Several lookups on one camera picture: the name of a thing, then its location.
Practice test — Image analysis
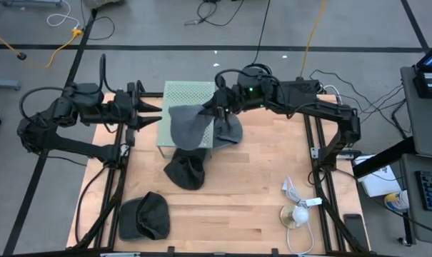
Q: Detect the blue-grey cap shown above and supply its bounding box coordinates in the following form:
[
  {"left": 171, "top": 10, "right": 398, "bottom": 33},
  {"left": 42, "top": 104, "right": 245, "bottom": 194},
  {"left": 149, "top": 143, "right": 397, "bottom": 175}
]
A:
[{"left": 168, "top": 104, "right": 216, "bottom": 151}]

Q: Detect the black computer box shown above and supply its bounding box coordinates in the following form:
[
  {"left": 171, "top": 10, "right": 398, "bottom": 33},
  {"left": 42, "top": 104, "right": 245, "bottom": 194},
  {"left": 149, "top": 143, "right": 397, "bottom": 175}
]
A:
[{"left": 413, "top": 69, "right": 432, "bottom": 99}]

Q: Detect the black desk crossbar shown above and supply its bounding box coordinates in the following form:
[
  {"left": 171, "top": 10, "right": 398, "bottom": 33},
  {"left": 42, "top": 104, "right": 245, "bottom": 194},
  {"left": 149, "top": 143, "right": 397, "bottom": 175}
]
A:
[{"left": 351, "top": 137, "right": 416, "bottom": 179}]

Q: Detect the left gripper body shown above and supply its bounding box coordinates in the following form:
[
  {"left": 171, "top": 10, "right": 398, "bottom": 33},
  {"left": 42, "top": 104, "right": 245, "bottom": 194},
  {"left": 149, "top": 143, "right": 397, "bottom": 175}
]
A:
[{"left": 106, "top": 91, "right": 140, "bottom": 130}]

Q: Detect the round white container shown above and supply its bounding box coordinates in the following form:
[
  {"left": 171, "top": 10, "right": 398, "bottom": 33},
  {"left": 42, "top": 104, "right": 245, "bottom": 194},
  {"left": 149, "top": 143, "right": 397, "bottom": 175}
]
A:
[{"left": 383, "top": 190, "right": 410, "bottom": 212}]

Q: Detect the white floor cable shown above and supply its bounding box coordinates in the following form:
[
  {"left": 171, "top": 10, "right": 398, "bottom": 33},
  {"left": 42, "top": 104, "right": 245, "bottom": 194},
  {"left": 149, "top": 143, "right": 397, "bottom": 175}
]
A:
[{"left": 46, "top": 0, "right": 81, "bottom": 31}]

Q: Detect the green perforated metal shelf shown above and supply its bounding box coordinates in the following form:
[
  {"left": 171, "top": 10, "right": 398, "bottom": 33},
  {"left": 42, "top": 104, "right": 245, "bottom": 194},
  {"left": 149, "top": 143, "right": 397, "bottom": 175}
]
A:
[{"left": 156, "top": 81, "right": 216, "bottom": 158}]

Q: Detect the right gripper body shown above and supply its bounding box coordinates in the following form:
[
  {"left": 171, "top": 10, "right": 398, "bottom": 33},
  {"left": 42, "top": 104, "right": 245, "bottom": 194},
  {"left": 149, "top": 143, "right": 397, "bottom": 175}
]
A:
[{"left": 217, "top": 84, "right": 243, "bottom": 114}]

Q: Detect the grey monitor desk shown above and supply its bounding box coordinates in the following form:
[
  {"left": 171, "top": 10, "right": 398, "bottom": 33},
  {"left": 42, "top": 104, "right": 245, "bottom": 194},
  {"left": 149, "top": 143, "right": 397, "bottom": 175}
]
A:
[{"left": 400, "top": 65, "right": 432, "bottom": 160}]

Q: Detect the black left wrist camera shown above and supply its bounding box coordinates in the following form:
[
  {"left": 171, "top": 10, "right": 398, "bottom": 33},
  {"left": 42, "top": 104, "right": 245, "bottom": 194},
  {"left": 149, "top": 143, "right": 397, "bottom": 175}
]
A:
[{"left": 126, "top": 80, "right": 146, "bottom": 100}]

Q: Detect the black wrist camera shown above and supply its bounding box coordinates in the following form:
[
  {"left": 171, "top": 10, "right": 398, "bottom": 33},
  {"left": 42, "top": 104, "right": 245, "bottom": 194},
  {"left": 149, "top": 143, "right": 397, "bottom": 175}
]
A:
[
  {"left": 126, "top": 80, "right": 146, "bottom": 100},
  {"left": 236, "top": 69, "right": 265, "bottom": 108}
]

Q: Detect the yellow hanging cable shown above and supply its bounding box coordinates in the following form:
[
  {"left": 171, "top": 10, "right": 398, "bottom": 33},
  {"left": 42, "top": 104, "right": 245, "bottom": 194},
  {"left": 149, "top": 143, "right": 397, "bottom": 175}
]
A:
[{"left": 299, "top": 0, "right": 327, "bottom": 79}]

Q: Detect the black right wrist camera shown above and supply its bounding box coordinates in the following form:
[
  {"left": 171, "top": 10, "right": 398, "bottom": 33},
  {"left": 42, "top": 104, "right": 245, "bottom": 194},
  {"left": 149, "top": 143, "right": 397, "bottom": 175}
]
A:
[{"left": 236, "top": 69, "right": 265, "bottom": 108}]

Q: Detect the dark grey cap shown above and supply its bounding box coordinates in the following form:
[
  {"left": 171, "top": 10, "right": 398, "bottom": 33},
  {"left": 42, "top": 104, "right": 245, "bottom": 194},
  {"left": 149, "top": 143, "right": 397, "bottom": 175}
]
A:
[{"left": 118, "top": 191, "right": 171, "bottom": 241}]

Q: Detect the black keyboard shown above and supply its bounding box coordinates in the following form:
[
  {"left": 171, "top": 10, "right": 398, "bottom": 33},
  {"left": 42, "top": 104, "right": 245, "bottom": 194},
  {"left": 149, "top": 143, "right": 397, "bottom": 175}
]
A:
[{"left": 414, "top": 170, "right": 432, "bottom": 213}]

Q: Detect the black aluminium rig frame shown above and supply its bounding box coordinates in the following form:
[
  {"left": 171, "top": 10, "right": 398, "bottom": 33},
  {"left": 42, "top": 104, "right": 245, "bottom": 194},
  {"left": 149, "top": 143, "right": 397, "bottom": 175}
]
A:
[{"left": 66, "top": 91, "right": 379, "bottom": 257}]

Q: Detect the yellow extension cable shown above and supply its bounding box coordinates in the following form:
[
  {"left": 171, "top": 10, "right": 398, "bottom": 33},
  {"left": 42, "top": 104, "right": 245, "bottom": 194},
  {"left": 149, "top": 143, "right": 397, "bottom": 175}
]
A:
[{"left": 0, "top": 25, "right": 84, "bottom": 69}]

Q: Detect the black hanging cable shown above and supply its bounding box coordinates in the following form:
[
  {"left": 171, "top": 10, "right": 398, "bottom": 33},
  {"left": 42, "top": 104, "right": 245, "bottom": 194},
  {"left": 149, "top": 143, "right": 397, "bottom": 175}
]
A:
[{"left": 253, "top": 0, "right": 272, "bottom": 67}]

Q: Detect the black smartphone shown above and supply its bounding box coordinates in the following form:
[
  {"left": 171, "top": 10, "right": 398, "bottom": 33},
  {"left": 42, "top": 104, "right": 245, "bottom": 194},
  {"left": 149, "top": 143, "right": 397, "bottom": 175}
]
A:
[{"left": 343, "top": 213, "right": 370, "bottom": 251}]

